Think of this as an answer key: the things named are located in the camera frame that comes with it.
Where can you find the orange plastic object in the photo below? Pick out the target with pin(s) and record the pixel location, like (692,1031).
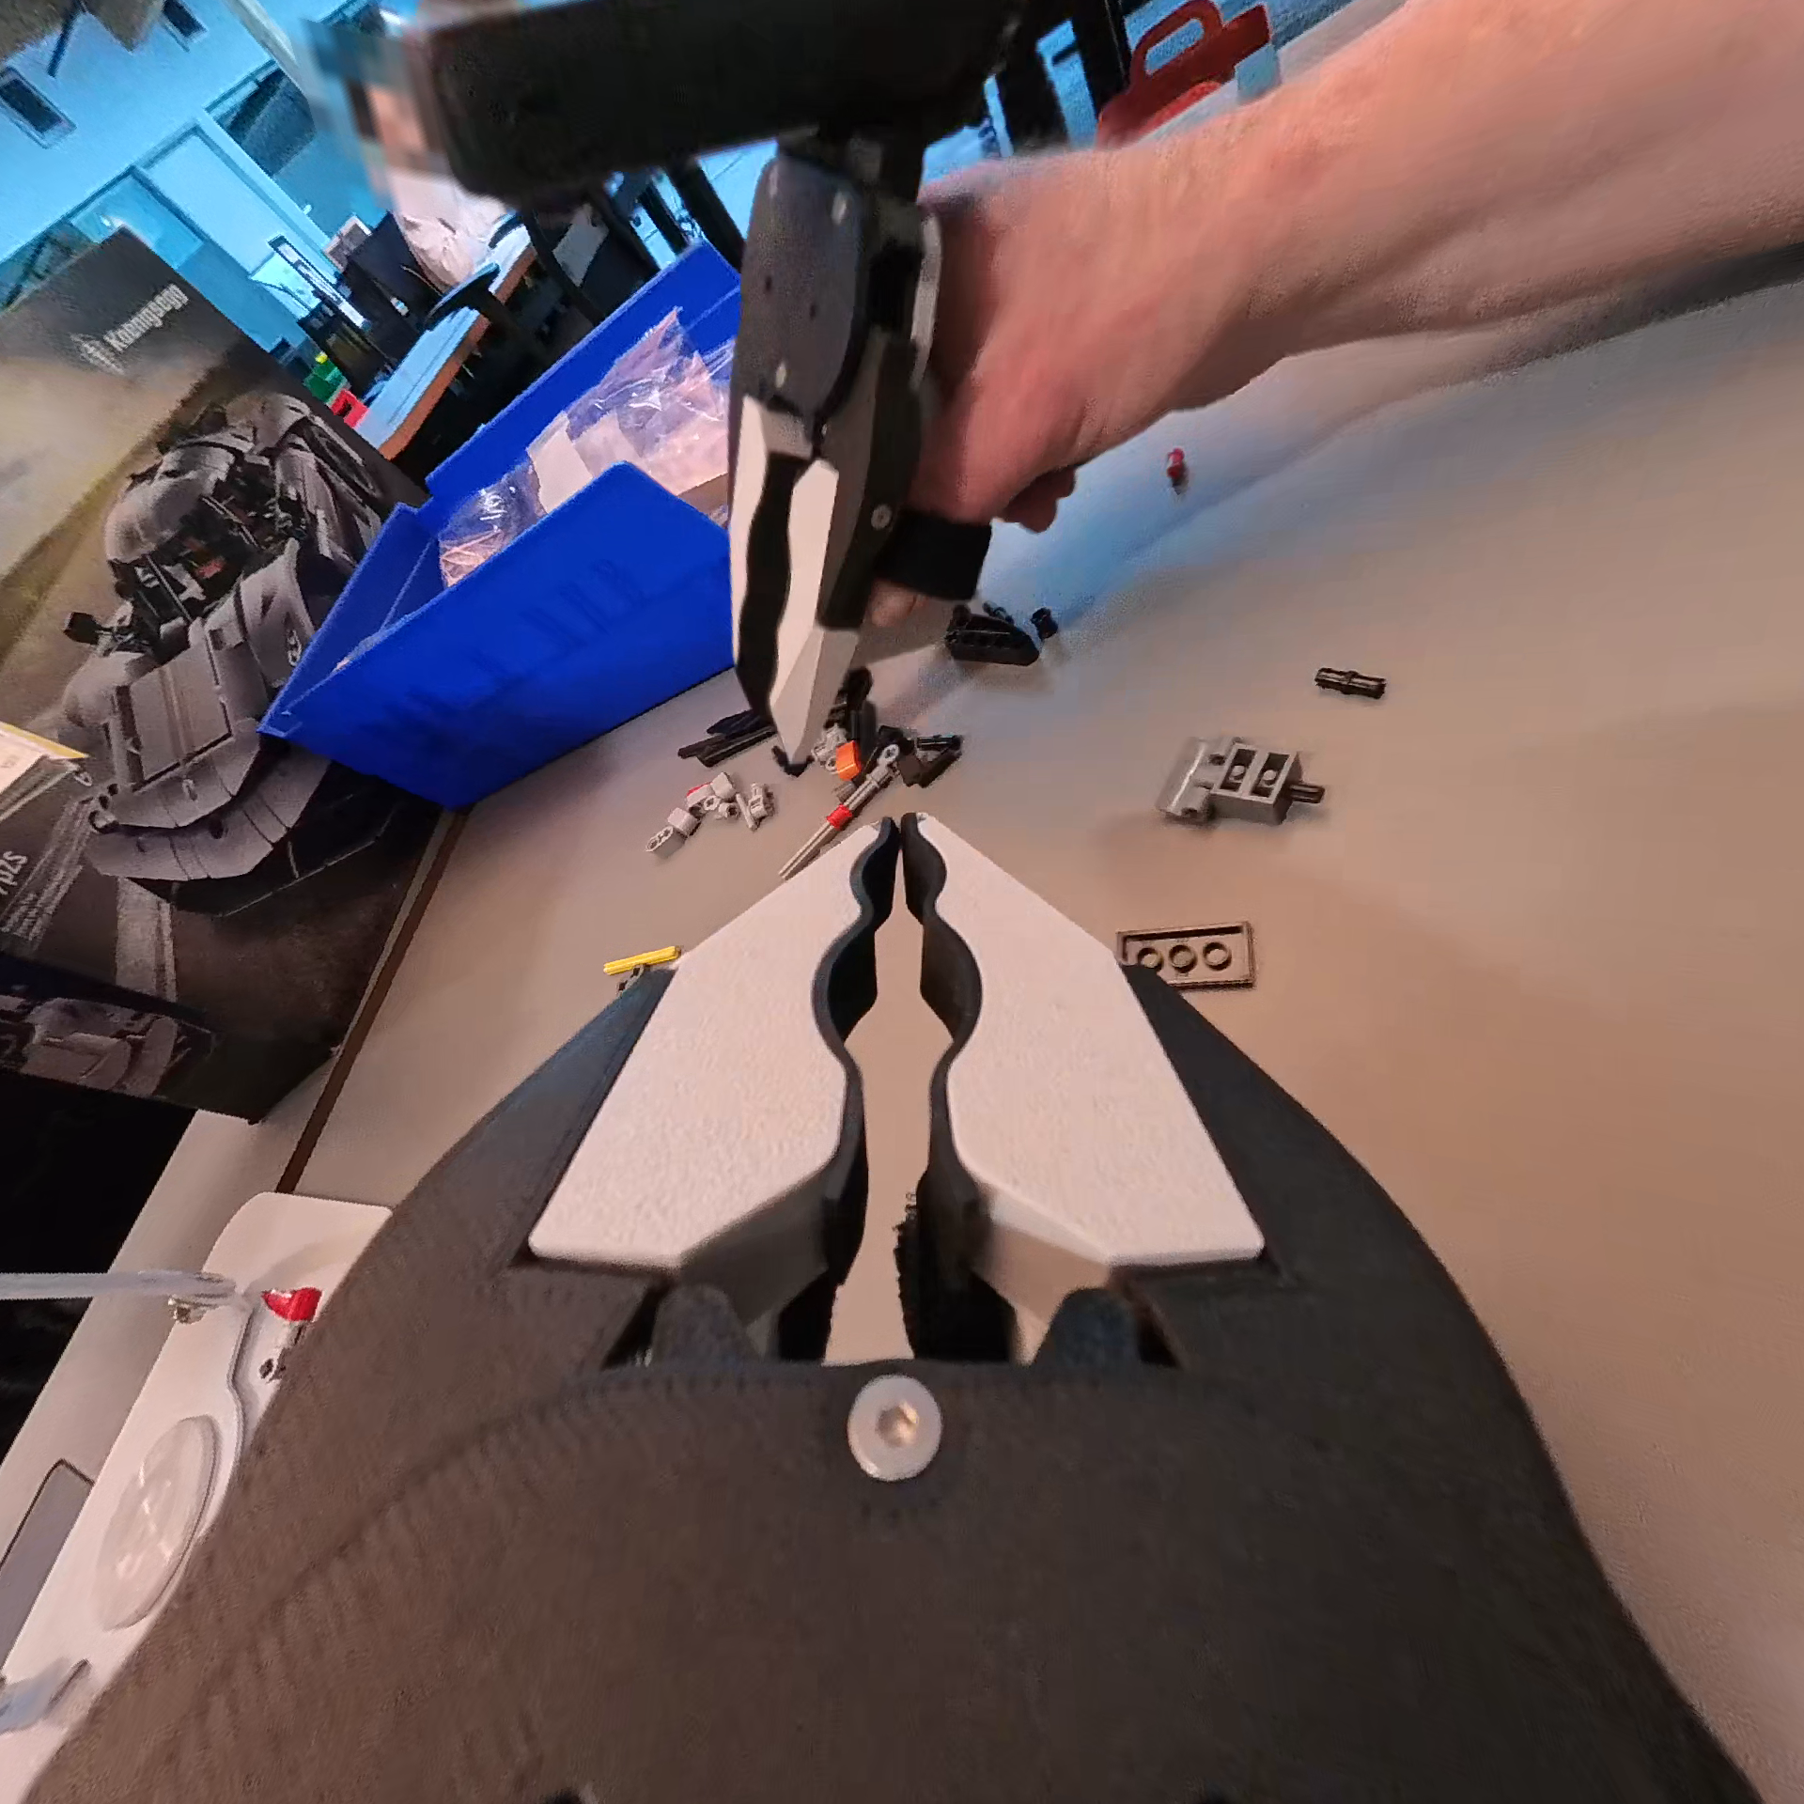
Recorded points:
(1183,72)

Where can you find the black lego pin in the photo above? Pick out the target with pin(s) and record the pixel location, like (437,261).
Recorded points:
(1350,684)

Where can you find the cluster of light grey connectors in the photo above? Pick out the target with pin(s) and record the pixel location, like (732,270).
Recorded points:
(704,810)

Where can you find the person's right hand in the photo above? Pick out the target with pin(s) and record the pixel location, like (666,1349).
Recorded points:
(1101,309)

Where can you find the pile of black lego pieces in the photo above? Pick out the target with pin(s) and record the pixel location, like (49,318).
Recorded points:
(915,753)

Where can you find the grey lego block assembly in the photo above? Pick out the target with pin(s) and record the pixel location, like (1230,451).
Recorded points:
(1227,781)

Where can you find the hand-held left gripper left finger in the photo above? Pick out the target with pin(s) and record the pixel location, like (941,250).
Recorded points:
(704,1112)

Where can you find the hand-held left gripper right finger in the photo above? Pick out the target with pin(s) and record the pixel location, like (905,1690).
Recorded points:
(1085,1112)

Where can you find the blue plastic bin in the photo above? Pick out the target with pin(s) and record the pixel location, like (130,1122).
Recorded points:
(564,649)

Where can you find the yellow lego axle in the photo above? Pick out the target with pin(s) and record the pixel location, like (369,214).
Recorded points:
(640,963)

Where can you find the cluster of black lego beams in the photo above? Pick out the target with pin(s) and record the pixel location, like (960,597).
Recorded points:
(995,641)

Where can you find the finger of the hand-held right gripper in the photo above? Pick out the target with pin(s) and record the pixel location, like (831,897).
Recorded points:
(755,493)
(816,676)

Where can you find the red lego lever piece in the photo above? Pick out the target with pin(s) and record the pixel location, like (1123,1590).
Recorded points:
(293,1303)

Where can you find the long grey lego axle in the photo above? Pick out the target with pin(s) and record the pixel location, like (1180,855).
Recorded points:
(839,817)

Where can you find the open instruction book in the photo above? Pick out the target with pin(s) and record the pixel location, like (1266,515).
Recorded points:
(29,753)

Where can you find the dark printed lego box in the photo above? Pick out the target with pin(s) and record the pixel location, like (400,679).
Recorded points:
(183,634)

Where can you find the black lego plate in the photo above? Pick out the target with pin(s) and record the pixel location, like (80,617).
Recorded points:
(1183,956)

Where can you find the person's right forearm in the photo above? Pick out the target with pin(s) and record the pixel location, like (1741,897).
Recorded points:
(1524,170)

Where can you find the white book stand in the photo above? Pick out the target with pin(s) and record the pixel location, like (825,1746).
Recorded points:
(170,1410)

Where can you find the clear plastic bags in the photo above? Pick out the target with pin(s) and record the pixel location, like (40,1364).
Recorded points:
(607,423)

